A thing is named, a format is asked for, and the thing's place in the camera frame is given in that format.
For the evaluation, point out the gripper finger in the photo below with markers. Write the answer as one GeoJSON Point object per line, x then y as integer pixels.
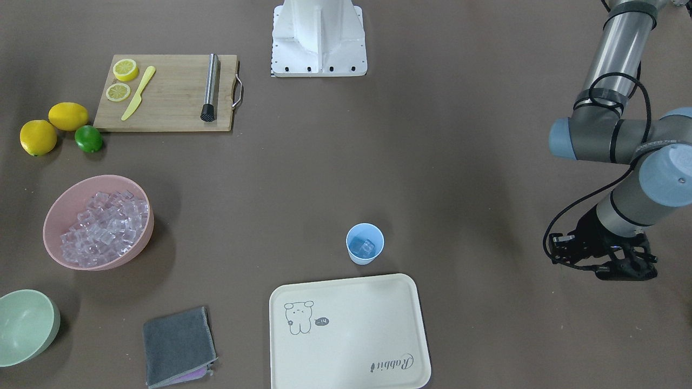
{"type": "Point", "coordinates": [565, 259]}
{"type": "Point", "coordinates": [558, 241]}

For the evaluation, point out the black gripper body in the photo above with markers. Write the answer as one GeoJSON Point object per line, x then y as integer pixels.
{"type": "Point", "coordinates": [592, 233]}

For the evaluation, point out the clear ice cube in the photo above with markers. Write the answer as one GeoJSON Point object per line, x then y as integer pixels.
{"type": "Point", "coordinates": [362, 248]}

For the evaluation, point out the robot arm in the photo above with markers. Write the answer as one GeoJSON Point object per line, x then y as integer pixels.
{"type": "Point", "coordinates": [612, 123]}

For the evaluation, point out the blue plastic cup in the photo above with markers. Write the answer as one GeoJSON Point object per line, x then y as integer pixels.
{"type": "Point", "coordinates": [365, 231]}

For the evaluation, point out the pink bowl of ice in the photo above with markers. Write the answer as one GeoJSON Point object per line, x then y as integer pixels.
{"type": "Point", "coordinates": [100, 223]}

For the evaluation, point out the cream rabbit tray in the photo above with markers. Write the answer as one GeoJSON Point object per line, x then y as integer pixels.
{"type": "Point", "coordinates": [365, 332]}

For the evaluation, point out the metal rod black cap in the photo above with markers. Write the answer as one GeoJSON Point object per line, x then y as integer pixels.
{"type": "Point", "coordinates": [209, 110]}

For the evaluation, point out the grey folded cloth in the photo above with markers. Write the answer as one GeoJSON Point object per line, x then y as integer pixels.
{"type": "Point", "coordinates": [178, 348]}

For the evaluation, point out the wooden cutting board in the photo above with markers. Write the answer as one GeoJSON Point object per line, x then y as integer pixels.
{"type": "Point", "coordinates": [173, 99]}

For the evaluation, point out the yellow plastic knife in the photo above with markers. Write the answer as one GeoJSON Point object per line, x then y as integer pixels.
{"type": "Point", "coordinates": [137, 97]}

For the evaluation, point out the lemon slice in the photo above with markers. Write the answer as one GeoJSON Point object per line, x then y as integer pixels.
{"type": "Point", "coordinates": [118, 92]}
{"type": "Point", "coordinates": [125, 70]}

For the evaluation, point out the green lime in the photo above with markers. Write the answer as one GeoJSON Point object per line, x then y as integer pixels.
{"type": "Point", "coordinates": [88, 139]}

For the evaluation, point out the yellow lemon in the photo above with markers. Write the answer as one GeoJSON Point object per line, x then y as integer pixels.
{"type": "Point", "coordinates": [38, 137]}
{"type": "Point", "coordinates": [68, 116]}

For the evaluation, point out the green ceramic bowl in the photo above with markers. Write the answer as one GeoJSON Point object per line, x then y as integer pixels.
{"type": "Point", "coordinates": [30, 321]}

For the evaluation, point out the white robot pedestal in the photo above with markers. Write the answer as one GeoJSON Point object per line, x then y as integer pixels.
{"type": "Point", "coordinates": [318, 39]}

